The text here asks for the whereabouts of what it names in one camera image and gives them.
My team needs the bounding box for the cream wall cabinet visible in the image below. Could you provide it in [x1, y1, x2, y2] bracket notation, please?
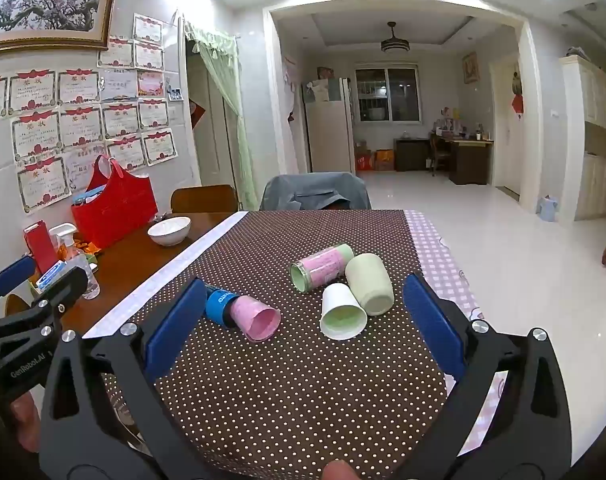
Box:
[559, 55, 606, 222]

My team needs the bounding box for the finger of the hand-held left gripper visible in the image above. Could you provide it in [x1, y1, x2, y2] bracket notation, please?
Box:
[0, 256, 37, 322]
[0, 265, 90, 357]

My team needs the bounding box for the chair with grey cover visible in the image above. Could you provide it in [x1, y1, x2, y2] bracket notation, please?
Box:
[259, 172, 373, 211]

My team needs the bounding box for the pink cup with green rim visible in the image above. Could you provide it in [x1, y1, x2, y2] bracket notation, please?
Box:
[289, 244, 355, 294]

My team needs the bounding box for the dark wooden desk chair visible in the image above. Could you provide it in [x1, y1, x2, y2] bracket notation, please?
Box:
[429, 132, 452, 177]

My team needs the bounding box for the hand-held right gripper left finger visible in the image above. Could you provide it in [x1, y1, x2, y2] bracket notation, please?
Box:
[38, 277, 209, 480]

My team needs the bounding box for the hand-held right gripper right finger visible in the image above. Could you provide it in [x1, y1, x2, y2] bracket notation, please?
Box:
[397, 273, 574, 480]

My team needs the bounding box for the white bowl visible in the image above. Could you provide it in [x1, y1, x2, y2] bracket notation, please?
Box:
[148, 216, 192, 247]

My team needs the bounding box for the group of award certificates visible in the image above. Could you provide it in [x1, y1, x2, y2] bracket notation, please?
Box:
[0, 14, 179, 213]

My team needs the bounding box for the dark wooden desk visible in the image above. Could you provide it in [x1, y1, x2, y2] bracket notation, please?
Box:
[394, 137, 494, 186]

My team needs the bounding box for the white refrigerator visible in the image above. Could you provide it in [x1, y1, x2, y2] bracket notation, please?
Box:
[303, 77, 356, 173]

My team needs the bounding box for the pink checked tablecloth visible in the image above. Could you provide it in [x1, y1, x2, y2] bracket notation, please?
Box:
[403, 210, 510, 456]

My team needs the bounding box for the window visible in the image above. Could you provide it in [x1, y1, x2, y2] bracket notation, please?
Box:
[354, 62, 422, 123]

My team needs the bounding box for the clear spray bottle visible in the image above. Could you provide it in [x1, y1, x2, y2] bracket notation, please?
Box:
[50, 225, 100, 301]

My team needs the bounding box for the ceiling lamp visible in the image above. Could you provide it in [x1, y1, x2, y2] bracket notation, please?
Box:
[380, 21, 410, 54]

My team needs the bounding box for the blue and white packet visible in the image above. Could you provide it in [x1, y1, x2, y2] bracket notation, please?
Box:
[36, 261, 67, 291]

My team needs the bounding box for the red bag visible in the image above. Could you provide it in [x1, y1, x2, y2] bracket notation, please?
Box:
[72, 155, 159, 251]

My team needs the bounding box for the framed blossom painting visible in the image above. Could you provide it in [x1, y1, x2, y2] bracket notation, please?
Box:
[0, 0, 121, 56]

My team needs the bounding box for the brown dotted tablecloth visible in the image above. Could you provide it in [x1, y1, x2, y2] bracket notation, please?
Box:
[83, 209, 484, 480]

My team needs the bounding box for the white door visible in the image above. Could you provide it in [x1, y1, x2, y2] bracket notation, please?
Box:
[489, 57, 524, 196]

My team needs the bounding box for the person's right hand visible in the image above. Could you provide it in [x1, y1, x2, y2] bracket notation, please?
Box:
[323, 460, 357, 480]

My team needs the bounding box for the white cup with green inside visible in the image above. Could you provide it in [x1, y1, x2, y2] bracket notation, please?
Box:
[319, 282, 369, 342]

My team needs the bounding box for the person's left hand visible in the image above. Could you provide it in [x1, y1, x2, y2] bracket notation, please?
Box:
[8, 397, 43, 446]

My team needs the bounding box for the pink cup with blue band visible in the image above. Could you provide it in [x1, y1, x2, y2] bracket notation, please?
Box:
[204, 284, 282, 344]

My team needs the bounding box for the green door curtain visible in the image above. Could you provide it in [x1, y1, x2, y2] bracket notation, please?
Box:
[184, 20, 259, 211]

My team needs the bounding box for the pale green cup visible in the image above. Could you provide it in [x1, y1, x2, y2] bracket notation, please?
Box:
[345, 253, 395, 317]

